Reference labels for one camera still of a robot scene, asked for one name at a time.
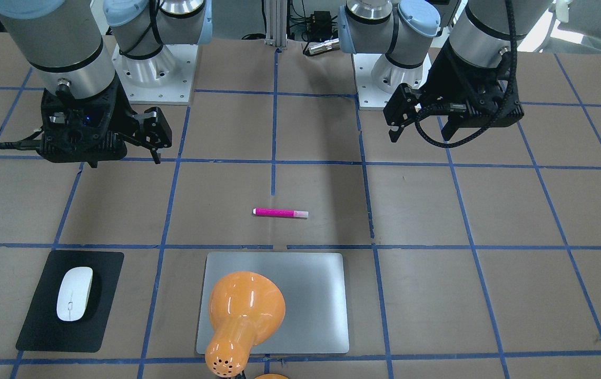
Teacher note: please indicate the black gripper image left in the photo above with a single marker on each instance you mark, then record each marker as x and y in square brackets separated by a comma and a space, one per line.
[123, 111]

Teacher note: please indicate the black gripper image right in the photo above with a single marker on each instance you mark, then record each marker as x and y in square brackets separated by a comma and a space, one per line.
[443, 79]

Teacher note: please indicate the pink pen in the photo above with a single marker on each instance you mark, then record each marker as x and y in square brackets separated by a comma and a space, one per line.
[283, 213]

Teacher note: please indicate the white computer mouse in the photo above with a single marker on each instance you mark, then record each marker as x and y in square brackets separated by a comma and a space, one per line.
[74, 293]

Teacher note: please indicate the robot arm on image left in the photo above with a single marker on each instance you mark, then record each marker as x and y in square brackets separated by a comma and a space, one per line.
[60, 39]

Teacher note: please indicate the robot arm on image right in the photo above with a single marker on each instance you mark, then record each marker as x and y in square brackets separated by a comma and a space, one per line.
[403, 33]

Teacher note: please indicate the silver notebook laptop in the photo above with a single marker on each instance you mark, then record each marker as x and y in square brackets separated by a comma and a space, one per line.
[316, 318]

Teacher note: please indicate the black mousepad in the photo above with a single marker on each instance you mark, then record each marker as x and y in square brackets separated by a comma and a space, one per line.
[43, 331]

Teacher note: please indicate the silver metal cylinder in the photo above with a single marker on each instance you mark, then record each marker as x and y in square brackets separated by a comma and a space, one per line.
[323, 47]

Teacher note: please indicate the black power adapter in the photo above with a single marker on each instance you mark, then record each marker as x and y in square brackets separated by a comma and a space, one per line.
[320, 17]

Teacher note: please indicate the orange desk lamp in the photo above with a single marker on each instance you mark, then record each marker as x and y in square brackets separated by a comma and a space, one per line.
[245, 309]

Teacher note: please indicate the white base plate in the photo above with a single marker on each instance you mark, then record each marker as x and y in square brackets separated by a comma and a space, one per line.
[166, 79]
[376, 79]

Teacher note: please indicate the aluminium frame post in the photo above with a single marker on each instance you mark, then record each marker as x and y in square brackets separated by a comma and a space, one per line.
[276, 22]

